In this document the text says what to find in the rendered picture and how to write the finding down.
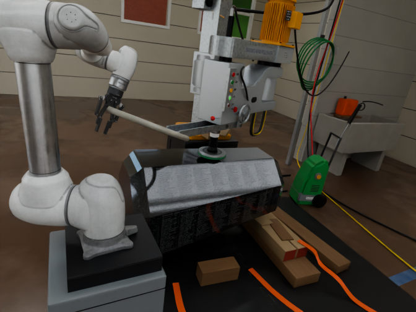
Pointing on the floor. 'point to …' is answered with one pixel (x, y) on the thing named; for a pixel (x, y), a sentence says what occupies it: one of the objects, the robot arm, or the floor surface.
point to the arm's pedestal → (137, 298)
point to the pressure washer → (312, 179)
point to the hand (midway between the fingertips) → (102, 126)
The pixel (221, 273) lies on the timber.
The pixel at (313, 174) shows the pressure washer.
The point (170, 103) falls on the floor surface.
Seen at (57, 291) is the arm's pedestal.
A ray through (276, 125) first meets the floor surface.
